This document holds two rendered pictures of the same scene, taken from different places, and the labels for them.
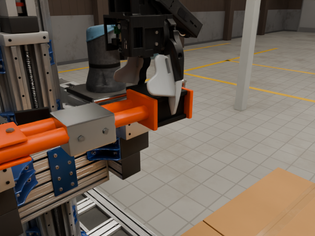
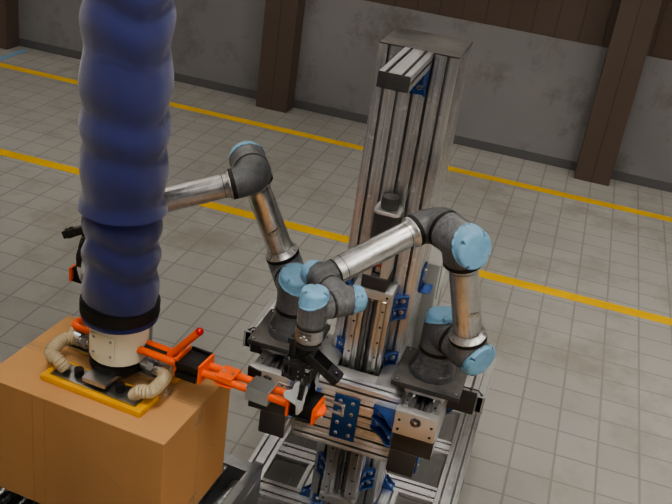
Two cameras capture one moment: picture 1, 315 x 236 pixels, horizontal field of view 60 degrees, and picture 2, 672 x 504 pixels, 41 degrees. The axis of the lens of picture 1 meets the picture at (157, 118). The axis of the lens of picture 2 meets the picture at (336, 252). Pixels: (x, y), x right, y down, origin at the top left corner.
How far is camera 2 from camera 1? 2.25 m
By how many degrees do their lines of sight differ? 53
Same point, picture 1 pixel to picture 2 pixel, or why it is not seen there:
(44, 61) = (379, 317)
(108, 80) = (421, 366)
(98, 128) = (258, 395)
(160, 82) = (291, 394)
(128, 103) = not seen: hidden behind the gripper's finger
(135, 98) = not seen: hidden behind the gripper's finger
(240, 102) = not seen: outside the picture
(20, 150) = (227, 383)
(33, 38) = (377, 296)
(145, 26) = (290, 367)
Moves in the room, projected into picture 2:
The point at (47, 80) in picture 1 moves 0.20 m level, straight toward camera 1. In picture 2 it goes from (377, 334) to (339, 355)
